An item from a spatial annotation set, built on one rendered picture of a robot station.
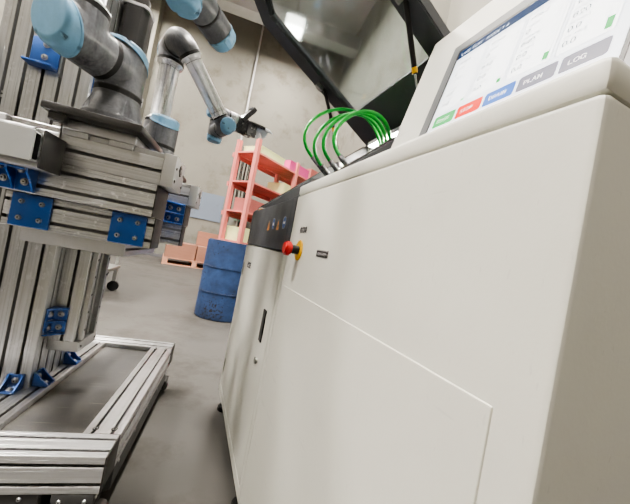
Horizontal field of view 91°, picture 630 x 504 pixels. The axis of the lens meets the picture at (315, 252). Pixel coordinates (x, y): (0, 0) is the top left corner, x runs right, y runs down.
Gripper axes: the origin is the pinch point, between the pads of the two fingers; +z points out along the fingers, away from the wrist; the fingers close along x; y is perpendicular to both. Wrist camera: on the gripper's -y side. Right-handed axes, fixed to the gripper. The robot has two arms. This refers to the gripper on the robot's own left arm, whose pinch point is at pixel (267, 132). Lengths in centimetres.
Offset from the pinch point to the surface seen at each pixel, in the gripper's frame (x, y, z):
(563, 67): 150, 7, -26
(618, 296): 169, 42, -52
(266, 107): -653, -225, 304
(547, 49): 145, 1, -23
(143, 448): 68, 138, -50
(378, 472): 155, 69, -53
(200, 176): -679, 9, 185
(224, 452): 81, 136, -24
